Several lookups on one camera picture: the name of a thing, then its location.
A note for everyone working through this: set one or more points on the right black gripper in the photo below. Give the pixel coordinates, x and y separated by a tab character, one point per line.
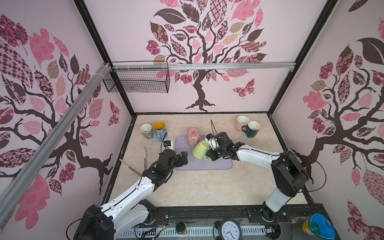
214	150

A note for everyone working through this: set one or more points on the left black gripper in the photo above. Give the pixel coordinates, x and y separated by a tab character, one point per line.
184	157

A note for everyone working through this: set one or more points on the light green mug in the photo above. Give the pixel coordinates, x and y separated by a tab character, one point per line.
200	150

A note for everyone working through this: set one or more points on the dark green mug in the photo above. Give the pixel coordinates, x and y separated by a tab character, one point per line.
251	129

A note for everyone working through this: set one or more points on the pink patterned mug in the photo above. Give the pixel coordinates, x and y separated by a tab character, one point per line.
240	122

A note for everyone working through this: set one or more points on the grey mug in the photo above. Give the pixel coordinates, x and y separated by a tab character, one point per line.
147	131

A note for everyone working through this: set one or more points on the blue butterfly mug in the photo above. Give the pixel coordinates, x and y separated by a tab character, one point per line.
160	130

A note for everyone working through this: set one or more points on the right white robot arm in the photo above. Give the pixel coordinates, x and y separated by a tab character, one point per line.
290	176

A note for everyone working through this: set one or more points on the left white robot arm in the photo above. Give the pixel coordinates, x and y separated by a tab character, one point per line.
131	208

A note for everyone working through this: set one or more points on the pink round mug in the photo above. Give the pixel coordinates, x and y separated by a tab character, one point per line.
193	137

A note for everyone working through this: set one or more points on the lavender plastic tray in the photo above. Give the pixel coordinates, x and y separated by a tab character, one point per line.
181	145

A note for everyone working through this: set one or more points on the round analog clock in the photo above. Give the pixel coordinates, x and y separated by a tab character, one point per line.
230	230

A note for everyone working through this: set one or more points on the blue lidded container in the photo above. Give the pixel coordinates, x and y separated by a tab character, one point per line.
318	225

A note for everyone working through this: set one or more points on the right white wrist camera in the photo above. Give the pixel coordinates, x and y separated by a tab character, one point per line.
213	143

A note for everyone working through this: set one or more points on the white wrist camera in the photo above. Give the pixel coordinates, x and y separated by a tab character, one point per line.
213	143
168	145

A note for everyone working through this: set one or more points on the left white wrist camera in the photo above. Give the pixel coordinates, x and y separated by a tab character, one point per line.
168	145

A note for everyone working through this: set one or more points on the white cable duct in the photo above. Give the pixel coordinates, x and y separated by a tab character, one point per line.
192	233

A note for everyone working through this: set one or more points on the black wire basket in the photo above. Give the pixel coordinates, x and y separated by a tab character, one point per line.
138	77

